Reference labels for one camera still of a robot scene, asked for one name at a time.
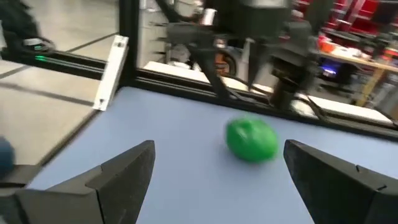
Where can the wooden work table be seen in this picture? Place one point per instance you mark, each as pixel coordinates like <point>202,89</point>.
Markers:
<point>370,65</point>

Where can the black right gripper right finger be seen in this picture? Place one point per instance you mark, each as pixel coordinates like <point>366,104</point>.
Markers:
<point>342,193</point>

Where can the red storage bins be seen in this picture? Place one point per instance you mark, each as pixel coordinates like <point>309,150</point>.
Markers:
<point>367,14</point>

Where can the dark blue round object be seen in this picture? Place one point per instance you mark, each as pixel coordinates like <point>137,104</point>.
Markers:
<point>5,157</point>

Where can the white metal corner bracket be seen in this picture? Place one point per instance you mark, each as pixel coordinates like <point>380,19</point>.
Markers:
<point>112,71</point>

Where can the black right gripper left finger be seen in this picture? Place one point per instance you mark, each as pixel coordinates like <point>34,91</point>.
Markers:
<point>109,193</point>

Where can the green lime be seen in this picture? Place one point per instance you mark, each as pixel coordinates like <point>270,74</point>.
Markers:
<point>252,140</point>

